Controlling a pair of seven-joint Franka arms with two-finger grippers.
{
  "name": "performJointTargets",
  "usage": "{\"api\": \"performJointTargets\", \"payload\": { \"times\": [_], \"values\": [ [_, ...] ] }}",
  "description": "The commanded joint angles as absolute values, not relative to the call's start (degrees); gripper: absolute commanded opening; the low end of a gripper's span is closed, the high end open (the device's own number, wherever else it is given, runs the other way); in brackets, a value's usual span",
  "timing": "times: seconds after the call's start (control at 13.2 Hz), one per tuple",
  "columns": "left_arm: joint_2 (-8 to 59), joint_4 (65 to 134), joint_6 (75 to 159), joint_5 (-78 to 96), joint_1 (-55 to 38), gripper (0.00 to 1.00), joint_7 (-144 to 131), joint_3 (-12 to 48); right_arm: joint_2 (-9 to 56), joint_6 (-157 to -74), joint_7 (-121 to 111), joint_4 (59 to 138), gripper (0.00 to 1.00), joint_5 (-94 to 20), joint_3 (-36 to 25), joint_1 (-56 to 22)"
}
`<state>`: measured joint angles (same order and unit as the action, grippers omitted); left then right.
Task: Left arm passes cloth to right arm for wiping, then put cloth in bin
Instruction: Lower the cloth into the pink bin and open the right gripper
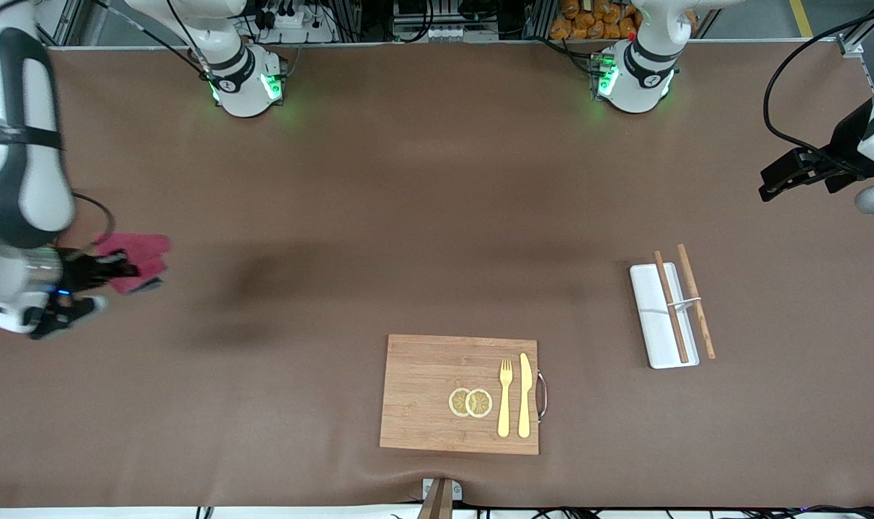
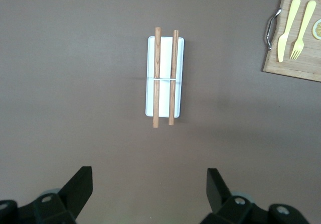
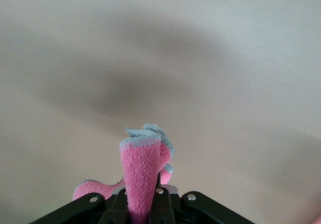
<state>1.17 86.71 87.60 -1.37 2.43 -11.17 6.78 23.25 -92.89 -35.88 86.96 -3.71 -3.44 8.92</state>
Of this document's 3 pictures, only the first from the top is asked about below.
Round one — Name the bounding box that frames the red cloth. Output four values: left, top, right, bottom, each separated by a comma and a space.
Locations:
93, 232, 171, 296

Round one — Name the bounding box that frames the wooden rod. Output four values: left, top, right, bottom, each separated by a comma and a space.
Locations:
677, 244, 717, 360
653, 250, 690, 364

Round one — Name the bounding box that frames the white rack tray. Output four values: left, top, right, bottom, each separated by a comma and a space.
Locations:
629, 262, 700, 370

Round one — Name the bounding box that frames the brown table mat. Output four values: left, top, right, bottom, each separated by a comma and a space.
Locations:
0, 40, 874, 510

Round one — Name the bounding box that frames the orange packaged goods pile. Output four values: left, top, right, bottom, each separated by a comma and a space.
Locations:
549, 0, 641, 41

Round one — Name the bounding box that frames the white power strip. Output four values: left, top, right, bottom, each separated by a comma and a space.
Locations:
251, 0, 338, 45

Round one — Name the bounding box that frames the bamboo cutting board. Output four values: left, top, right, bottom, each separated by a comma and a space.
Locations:
379, 334, 540, 456

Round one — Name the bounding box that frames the yellow plastic knife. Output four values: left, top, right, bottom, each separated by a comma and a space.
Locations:
517, 352, 533, 439

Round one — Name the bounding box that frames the yellow plastic fork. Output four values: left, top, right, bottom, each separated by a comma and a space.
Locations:
497, 359, 514, 438

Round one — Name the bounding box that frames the black electronics rack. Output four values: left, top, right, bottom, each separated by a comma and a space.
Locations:
350, 0, 547, 43

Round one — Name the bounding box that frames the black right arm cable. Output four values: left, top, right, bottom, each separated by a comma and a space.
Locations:
71, 0, 215, 252

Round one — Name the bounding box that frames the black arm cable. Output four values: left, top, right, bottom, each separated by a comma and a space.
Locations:
71, 0, 215, 252
762, 0, 874, 177

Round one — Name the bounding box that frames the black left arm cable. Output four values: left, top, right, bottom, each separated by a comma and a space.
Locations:
762, 0, 874, 177

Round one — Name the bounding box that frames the aluminium frame profile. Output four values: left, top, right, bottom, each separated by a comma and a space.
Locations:
835, 0, 874, 60
32, 0, 86, 70

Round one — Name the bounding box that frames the grey metal bracket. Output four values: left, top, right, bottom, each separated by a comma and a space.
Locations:
422, 478, 463, 502

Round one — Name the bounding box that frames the brown camera post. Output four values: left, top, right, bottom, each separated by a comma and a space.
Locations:
416, 479, 456, 519

